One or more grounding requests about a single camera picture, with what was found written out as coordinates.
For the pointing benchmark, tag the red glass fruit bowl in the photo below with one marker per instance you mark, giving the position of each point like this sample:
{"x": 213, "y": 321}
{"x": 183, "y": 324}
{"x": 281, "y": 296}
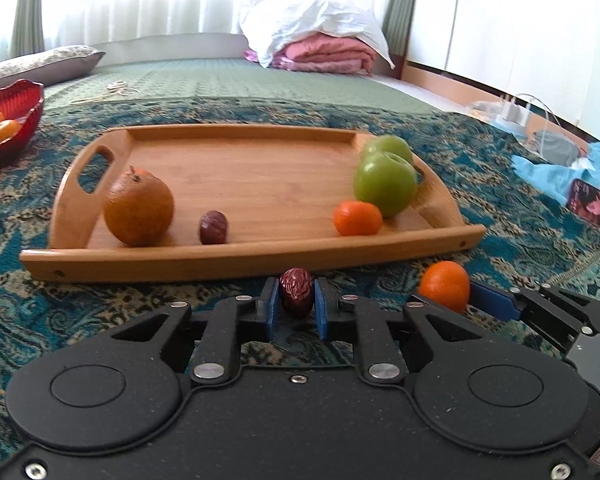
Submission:
{"x": 23, "y": 102}

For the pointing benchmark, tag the light blue cloth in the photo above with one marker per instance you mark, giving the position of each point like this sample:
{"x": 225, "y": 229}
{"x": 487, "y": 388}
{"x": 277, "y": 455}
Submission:
{"x": 555, "y": 181}

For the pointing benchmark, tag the white charger with cable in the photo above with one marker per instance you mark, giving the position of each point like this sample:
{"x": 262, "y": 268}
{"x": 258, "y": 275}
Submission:
{"x": 516, "y": 112}

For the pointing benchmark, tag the green quilted mat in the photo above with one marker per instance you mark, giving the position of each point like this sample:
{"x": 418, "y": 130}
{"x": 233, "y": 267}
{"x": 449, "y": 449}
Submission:
{"x": 229, "y": 78}

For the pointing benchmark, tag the wrinkled red jujube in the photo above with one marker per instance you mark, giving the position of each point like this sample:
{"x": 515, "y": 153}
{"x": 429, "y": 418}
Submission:
{"x": 296, "y": 293}

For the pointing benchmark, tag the green curtain left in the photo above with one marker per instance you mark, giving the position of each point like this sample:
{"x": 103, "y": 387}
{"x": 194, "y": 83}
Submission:
{"x": 27, "y": 33}

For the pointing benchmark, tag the green apple front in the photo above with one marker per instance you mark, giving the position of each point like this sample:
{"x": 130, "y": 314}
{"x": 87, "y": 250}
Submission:
{"x": 387, "y": 181}

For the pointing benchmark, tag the orange mandarin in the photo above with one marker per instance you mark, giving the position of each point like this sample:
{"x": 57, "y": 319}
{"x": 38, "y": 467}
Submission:
{"x": 446, "y": 283}

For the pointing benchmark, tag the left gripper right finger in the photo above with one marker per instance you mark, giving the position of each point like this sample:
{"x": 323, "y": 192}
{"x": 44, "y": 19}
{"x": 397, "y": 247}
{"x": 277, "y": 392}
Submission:
{"x": 338, "y": 317}

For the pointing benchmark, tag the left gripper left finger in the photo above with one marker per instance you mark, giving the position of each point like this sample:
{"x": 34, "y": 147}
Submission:
{"x": 248, "y": 317}

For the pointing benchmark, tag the floral grey pillow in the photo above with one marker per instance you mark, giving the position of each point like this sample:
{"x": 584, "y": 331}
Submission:
{"x": 51, "y": 66}

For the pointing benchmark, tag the large orange pomegranate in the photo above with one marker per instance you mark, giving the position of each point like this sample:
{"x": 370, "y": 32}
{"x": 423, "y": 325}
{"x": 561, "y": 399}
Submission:
{"x": 139, "y": 208}

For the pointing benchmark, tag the orange in bowl front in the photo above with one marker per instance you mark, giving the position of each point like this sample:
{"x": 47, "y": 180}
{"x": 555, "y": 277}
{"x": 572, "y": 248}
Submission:
{"x": 8, "y": 128}

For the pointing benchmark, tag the grey cloth bag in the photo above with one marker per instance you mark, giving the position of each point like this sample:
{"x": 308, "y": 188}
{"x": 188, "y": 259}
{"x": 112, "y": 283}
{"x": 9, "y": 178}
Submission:
{"x": 556, "y": 148}

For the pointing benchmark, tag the green curtain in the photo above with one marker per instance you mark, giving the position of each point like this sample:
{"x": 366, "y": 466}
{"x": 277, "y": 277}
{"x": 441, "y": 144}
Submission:
{"x": 397, "y": 25}
{"x": 27, "y": 33}

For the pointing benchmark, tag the blue paisley patterned blanket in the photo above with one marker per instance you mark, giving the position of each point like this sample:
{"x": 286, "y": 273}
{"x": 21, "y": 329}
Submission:
{"x": 530, "y": 239}

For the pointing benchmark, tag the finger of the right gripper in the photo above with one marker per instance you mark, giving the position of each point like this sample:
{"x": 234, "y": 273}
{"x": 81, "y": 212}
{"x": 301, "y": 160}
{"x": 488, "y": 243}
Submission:
{"x": 501, "y": 304}

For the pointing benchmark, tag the white crumpled bedding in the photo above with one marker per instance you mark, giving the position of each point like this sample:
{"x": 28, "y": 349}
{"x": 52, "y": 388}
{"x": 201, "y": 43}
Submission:
{"x": 272, "y": 25}

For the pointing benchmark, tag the small orange tangerine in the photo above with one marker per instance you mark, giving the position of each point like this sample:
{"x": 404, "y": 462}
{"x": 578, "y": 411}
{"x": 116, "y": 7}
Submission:
{"x": 357, "y": 218}

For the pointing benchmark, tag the wooden serving tray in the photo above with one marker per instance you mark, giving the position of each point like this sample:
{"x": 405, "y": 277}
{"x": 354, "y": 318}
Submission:
{"x": 277, "y": 186}

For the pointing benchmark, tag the green curtain right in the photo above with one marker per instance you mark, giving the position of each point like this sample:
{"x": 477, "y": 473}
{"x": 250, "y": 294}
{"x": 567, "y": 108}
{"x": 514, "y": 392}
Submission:
{"x": 397, "y": 25}

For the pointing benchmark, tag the pink folded blanket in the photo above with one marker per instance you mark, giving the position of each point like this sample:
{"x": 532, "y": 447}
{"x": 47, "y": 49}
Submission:
{"x": 321, "y": 53}

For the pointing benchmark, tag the dark red jujube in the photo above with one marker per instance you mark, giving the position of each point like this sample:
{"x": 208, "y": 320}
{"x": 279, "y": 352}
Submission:
{"x": 213, "y": 228}

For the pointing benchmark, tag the green apple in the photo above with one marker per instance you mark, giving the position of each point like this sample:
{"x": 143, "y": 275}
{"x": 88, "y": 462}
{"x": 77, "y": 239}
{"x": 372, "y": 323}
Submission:
{"x": 387, "y": 181}
{"x": 387, "y": 143}

